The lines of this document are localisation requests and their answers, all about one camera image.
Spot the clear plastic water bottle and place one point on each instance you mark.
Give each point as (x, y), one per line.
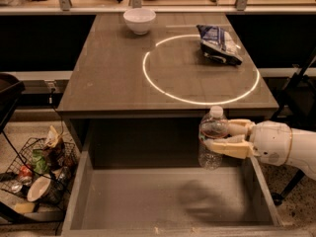
(214, 125)

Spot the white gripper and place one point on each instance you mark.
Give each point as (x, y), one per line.
(271, 142)

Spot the blue white chip bag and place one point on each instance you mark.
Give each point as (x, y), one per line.
(217, 44)

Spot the black wire basket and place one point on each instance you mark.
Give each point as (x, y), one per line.
(60, 178)

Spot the crushed silver can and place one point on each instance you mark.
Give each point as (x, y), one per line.
(16, 187)

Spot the grey wooden drawer cabinet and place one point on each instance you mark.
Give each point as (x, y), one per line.
(162, 74)

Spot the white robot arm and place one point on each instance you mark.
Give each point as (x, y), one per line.
(302, 153)

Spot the open grey top drawer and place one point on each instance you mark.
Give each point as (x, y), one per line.
(140, 177)

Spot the yellow sponge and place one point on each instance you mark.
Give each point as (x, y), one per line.
(24, 207)

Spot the white ceramic bowl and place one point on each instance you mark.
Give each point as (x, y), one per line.
(139, 20)

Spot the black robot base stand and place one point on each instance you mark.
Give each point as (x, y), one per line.
(298, 94)

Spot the red soda can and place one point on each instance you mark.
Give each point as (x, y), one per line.
(25, 174)

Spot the white bowl in basket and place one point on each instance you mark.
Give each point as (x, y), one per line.
(40, 188)

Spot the green snack bag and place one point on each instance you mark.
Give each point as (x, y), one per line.
(38, 162)

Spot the brown snack bag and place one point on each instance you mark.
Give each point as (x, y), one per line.
(54, 147)

